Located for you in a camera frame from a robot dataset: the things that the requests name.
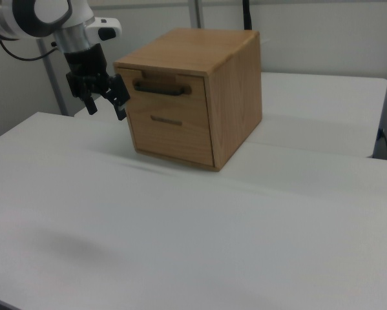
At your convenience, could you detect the wooden two-drawer cabinet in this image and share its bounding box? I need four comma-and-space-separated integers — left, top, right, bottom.
112, 28, 263, 172

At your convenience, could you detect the wooden drawer with black handle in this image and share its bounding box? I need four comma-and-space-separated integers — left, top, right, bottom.
116, 68, 210, 114

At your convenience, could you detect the grey partition post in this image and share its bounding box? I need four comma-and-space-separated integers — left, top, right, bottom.
188, 0, 203, 30

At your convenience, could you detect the black camera stand pole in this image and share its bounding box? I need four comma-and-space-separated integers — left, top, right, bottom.
242, 0, 255, 30

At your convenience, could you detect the wooden drawer with slot grip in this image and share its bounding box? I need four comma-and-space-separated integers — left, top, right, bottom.
127, 103, 215, 168

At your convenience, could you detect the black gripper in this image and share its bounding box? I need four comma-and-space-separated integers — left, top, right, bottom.
63, 43, 131, 121

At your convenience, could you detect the black metal drawer handle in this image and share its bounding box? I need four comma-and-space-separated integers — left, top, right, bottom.
132, 80, 185, 97

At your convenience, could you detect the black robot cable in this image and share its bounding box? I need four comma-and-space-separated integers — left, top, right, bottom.
0, 39, 59, 61

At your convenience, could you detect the black power cable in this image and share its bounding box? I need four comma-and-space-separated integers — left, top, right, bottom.
377, 128, 387, 160

